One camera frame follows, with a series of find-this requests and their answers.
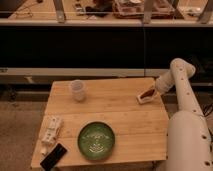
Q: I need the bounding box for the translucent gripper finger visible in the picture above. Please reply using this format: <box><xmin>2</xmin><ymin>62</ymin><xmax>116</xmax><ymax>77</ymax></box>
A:
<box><xmin>141</xmin><ymin>86</ymin><xmax>157</xmax><ymax>99</ymax></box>

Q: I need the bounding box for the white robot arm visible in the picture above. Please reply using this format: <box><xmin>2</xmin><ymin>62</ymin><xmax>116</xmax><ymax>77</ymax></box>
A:
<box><xmin>137</xmin><ymin>58</ymin><xmax>213</xmax><ymax>171</ymax></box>

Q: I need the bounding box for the white sponge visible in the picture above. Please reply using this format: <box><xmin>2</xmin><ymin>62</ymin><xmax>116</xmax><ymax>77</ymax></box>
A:
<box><xmin>137</xmin><ymin>94</ymin><xmax>156</xmax><ymax>104</ymax></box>

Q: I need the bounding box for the wooden table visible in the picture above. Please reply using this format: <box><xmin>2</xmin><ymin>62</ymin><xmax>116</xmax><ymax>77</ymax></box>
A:
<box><xmin>39</xmin><ymin>78</ymin><xmax>168</xmax><ymax>167</ymax></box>

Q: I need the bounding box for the green plate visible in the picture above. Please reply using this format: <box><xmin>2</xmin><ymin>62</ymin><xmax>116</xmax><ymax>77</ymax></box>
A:
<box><xmin>77</xmin><ymin>121</ymin><xmax>115</xmax><ymax>161</ymax></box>

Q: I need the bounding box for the clear plastic cup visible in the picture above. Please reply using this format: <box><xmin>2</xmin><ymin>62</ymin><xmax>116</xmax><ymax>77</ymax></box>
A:
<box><xmin>69</xmin><ymin>80</ymin><xmax>86</xmax><ymax>102</ymax></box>

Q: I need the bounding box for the black phone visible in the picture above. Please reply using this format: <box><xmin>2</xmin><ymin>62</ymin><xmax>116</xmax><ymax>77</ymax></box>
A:
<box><xmin>40</xmin><ymin>143</ymin><xmax>67</xmax><ymax>171</ymax></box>

